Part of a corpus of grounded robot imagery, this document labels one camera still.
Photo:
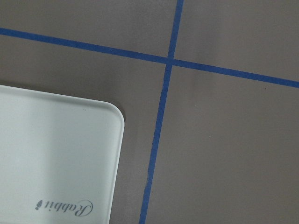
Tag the white rabbit tray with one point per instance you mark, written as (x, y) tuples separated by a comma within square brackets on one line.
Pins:
[(58, 158)]

